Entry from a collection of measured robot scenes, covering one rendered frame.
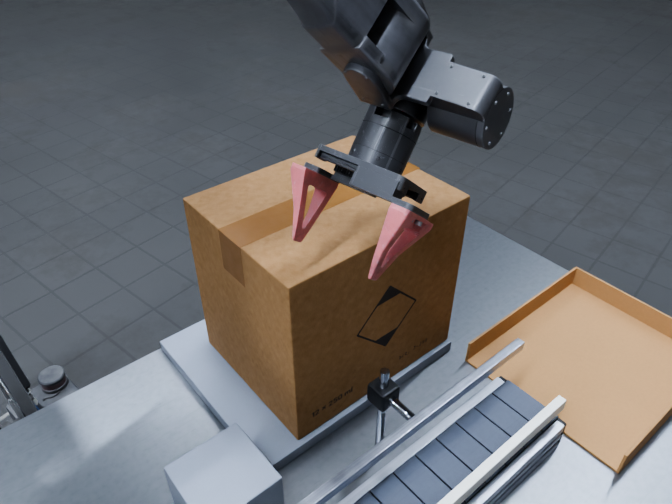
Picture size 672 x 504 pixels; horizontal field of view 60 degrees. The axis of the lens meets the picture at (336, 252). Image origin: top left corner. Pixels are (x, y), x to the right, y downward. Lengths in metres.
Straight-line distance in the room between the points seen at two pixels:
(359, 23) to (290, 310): 0.31
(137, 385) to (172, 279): 1.55
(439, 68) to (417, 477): 0.48
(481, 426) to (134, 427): 0.48
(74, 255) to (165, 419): 1.92
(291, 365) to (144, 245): 2.05
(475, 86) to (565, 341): 0.60
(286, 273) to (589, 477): 0.49
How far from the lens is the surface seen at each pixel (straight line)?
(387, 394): 0.72
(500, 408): 0.85
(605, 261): 2.74
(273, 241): 0.69
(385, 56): 0.50
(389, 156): 0.56
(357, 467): 0.67
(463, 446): 0.80
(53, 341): 2.36
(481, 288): 1.10
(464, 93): 0.52
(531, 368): 0.97
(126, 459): 0.88
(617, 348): 1.06
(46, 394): 1.78
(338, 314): 0.71
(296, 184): 0.59
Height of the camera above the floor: 1.52
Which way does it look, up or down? 37 degrees down
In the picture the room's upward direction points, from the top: straight up
